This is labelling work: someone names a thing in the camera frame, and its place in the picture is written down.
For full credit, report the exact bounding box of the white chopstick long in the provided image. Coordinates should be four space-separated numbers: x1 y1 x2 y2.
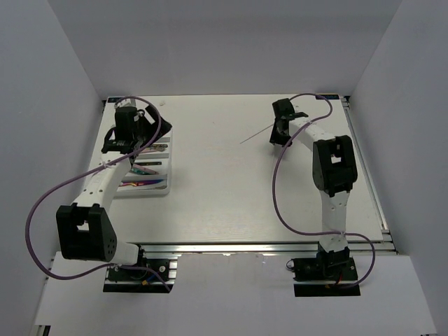
239 124 274 144

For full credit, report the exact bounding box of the gold spoon pink handle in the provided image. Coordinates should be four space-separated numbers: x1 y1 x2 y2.
142 143 169 153

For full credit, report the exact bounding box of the knife with teal handle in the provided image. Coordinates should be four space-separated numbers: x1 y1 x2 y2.
130 168 149 176

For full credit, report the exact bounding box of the fork with pink handle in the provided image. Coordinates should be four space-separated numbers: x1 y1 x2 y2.
133 165 158 175

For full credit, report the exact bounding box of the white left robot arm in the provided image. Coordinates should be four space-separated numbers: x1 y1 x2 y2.
56 104 172 279

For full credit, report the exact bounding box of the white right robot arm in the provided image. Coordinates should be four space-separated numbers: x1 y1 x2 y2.
269 98 358 279

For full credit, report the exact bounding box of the white divided cutlery tray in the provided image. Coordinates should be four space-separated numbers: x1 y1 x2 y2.
115 130 173 198

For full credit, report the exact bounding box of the blue label sticker right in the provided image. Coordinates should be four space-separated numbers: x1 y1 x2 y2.
316 94 340 100

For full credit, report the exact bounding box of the iridescent rainbow knife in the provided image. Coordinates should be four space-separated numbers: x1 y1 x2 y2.
120 179 164 187

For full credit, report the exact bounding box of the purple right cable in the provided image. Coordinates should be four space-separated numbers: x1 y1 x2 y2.
272 92 377 288

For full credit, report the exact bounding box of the purple cable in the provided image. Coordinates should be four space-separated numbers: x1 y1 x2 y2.
272 92 377 288
26 96 172 291

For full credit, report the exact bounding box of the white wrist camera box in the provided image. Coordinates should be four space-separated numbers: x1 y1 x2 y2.
116 99 137 108

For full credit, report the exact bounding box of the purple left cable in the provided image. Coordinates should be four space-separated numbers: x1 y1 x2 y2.
26 96 172 291

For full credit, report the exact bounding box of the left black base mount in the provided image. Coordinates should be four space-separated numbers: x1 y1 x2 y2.
103 246 179 294

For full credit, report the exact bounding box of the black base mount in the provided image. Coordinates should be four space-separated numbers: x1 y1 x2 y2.
286 246 361 298
103 246 179 294

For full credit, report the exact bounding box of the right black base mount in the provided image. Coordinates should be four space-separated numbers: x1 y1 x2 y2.
286 246 361 298

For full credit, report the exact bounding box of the aluminium table frame rail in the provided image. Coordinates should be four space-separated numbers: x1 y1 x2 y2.
341 96 398 255

